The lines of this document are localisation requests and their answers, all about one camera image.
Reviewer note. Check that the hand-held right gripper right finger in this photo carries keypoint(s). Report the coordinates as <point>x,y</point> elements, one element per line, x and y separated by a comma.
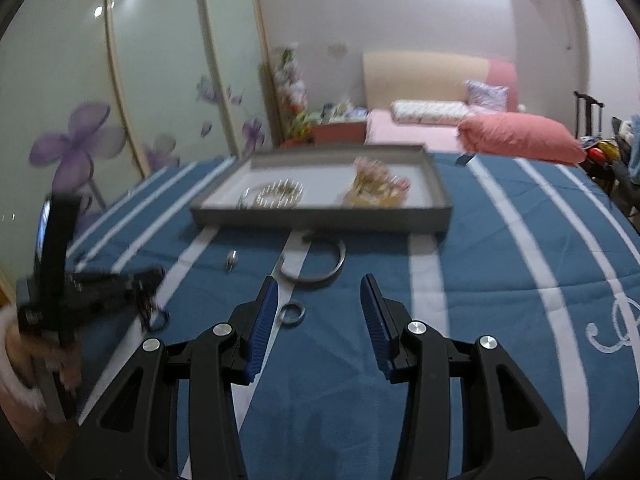
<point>375,325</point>

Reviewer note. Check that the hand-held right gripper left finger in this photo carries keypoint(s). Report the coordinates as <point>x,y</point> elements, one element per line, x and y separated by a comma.
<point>262,330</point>

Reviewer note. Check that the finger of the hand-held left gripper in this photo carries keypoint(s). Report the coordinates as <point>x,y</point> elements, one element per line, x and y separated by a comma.
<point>110,292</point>
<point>120,276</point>

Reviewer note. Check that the silver cuff bangle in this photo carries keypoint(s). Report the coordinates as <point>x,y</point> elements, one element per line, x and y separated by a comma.
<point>312,281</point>

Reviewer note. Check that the grey cardboard tray box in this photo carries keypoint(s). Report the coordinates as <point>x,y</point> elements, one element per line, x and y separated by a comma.
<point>320,221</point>

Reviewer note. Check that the thin silver bangle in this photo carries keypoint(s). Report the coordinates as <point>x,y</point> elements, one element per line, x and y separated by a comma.
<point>245,195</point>

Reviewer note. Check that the person's left forearm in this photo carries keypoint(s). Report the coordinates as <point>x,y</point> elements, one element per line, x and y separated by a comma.
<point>12,395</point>

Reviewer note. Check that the person's left hand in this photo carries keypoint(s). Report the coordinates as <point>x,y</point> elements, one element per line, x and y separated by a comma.
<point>30,355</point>

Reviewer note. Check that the blue white striped blanket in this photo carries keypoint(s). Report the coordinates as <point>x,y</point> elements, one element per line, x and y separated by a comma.
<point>500,285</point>

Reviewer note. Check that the pink nightstand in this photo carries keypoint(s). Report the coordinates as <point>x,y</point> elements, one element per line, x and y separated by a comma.
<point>337,134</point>

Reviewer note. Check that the pink bed mattress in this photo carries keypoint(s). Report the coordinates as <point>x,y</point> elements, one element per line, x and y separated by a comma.
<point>400,130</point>

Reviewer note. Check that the wardrobe with floral sliding doors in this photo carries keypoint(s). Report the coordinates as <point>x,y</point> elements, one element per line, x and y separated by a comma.
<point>165,85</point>

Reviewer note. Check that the white patterned pillow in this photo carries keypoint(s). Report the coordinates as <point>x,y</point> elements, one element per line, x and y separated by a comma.
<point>430,110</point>

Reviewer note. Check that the pink pillow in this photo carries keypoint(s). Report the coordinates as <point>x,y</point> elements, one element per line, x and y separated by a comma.
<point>520,137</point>

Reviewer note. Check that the clear tube of plush toys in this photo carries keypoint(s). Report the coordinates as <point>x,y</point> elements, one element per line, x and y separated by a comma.
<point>290,90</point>

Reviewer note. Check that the beige and pink headboard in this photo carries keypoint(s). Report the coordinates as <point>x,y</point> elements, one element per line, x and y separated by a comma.
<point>415,75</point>

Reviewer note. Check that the lilac patterned pillow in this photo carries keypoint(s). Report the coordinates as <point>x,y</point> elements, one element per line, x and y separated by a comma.
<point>487,94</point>

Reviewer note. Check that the red and yellow toy pile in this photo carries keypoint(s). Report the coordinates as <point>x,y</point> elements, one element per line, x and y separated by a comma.
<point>602,152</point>

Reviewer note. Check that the dark wooden chair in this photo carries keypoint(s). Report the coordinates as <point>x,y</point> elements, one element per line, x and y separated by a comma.
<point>582,115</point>

